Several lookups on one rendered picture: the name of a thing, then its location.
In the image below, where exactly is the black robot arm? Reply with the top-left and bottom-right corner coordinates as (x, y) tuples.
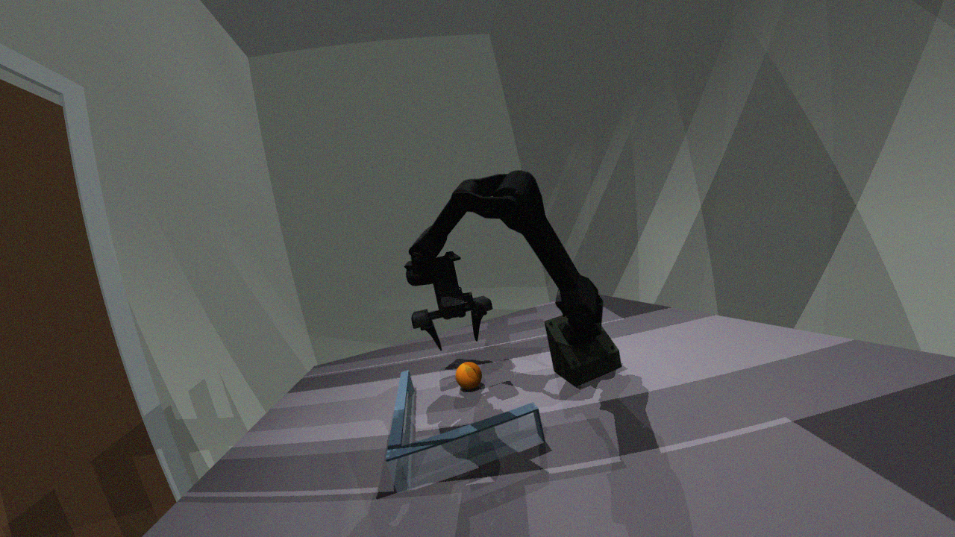
(404, 170), (604, 348)

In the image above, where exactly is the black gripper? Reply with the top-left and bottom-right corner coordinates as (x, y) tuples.
(411, 280), (493, 351)

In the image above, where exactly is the translucent yellow ball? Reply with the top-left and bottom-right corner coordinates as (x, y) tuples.
(456, 364), (479, 389)

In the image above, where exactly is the orange ball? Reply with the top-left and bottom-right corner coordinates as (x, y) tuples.
(463, 362), (482, 385)

